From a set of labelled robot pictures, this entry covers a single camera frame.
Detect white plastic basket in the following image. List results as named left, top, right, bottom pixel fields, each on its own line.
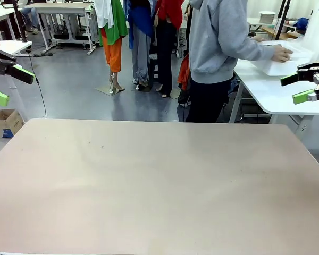
left=250, top=39, right=316, bottom=77

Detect person's right forearm grey sleeve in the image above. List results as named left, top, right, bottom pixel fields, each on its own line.
left=244, top=36, right=276, bottom=61

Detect stack of white plates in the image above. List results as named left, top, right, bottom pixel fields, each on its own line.
left=258, top=10, right=277, bottom=25

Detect person's right hand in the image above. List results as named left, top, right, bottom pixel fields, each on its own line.
left=272, top=44, right=293, bottom=64

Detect cardboard box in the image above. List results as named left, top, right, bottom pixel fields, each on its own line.
left=0, top=108, right=26, bottom=140

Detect small white side table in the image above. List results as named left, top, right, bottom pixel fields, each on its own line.
left=0, top=39, right=33, bottom=91

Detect blue cloth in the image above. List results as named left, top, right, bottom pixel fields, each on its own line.
left=293, top=17, right=310, bottom=30

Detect light wooden board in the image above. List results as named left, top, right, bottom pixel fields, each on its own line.
left=261, top=25, right=299, bottom=41

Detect black tripod stand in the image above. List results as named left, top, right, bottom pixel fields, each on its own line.
left=11, top=0, right=32, bottom=53

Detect seated person in jeans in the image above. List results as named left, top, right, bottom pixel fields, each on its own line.
left=20, top=7, right=41, bottom=35

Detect black light stand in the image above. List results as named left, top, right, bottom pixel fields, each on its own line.
left=273, top=0, right=292, bottom=41

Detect white background desk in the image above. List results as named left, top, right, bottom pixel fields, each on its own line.
left=25, top=2, right=97, bottom=56
left=0, top=7, right=25, bottom=41

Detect pile of colourful clothes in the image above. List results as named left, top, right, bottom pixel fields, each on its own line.
left=228, top=76, right=241, bottom=98

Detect white background table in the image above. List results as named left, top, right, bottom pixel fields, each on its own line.
left=246, top=16, right=309, bottom=35

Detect orange trousers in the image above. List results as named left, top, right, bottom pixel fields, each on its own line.
left=100, top=27, right=123, bottom=74

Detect person in grey hoodie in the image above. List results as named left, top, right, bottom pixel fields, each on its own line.
left=187, top=0, right=293, bottom=123

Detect green and white garment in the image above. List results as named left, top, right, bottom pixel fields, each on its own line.
left=95, top=0, right=129, bottom=46

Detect orange red garment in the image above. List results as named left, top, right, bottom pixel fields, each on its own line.
left=177, top=54, right=191, bottom=91

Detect grey trousers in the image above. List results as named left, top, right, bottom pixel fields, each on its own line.
left=131, top=28, right=153, bottom=86

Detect blue jacket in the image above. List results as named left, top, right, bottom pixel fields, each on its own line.
left=125, top=0, right=155, bottom=50

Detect black trousers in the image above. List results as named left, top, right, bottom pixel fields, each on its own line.
left=155, top=20, right=178, bottom=98

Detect red top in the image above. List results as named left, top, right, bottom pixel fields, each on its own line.
left=156, top=0, right=184, bottom=30

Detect thin black hanging cable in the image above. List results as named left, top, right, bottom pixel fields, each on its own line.
left=28, top=52, right=47, bottom=119

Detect metal mannequin base plate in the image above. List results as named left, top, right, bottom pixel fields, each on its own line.
left=95, top=84, right=126, bottom=97

